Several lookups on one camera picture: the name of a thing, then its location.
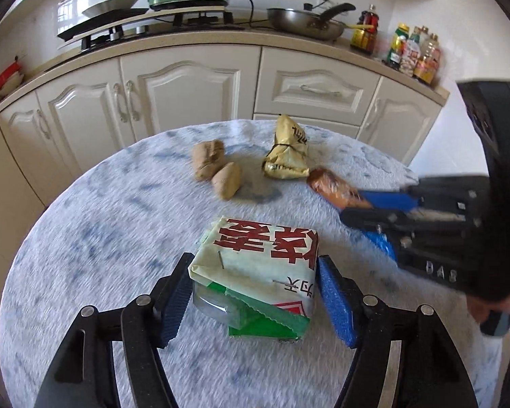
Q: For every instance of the dark sauce bottle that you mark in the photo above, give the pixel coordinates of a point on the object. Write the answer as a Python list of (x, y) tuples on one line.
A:
[(364, 34)]

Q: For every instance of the white red printed paper packet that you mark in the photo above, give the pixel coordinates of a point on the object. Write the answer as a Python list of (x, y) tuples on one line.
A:
[(259, 259)]

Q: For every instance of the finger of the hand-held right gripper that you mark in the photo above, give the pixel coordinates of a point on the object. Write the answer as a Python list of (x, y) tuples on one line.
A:
[(386, 200), (378, 220)]

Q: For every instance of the brown bun right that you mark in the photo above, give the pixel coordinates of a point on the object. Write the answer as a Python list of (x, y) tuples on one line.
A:
[(226, 180)]

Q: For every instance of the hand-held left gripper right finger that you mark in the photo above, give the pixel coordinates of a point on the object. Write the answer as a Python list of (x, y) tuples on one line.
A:
[(335, 301)]

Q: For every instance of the yellow snack packet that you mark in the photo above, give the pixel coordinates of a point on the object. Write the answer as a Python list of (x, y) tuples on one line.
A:
[(287, 153)]

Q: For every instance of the brown bun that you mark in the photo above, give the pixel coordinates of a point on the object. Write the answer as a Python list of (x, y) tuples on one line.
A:
[(226, 180), (208, 157)]

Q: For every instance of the brown bun left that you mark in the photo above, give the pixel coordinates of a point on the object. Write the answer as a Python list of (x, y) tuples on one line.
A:
[(208, 157)]

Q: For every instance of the red bowl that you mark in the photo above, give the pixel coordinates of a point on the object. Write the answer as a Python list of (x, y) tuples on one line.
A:
[(9, 77)]

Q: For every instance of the brown snack wrapper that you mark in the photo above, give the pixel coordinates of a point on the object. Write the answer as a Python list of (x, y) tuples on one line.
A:
[(333, 189)]

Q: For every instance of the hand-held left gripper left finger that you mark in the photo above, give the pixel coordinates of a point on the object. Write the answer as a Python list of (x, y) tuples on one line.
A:
[(176, 301)]

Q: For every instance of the large cream drawer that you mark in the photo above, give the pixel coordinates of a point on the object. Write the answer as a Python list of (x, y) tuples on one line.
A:
[(316, 83)]

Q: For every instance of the gas stove with pan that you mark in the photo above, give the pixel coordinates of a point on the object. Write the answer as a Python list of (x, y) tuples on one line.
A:
[(123, 23)]

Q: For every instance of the white wall outlet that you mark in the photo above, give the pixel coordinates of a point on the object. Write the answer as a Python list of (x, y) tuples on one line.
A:
[(326, 0)]

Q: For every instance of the steel bowl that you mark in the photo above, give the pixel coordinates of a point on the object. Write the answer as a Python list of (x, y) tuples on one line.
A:
[(110, 6)]

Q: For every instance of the beige kitchen countertop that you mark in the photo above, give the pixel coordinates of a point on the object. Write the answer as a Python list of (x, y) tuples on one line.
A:
[(280, 42)]

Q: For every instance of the cream base cabinet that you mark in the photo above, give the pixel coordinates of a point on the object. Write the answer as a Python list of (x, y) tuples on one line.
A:
[(187, 89)]

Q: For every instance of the yellow cap green bottle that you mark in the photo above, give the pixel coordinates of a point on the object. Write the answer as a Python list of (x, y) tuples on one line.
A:
[(397, 49)]

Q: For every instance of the person's right hand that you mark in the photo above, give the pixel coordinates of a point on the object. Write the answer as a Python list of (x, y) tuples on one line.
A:
[(477, 307)]

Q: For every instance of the white label seasoning bottle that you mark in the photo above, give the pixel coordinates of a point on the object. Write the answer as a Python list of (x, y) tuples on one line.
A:
[(410, 57)]

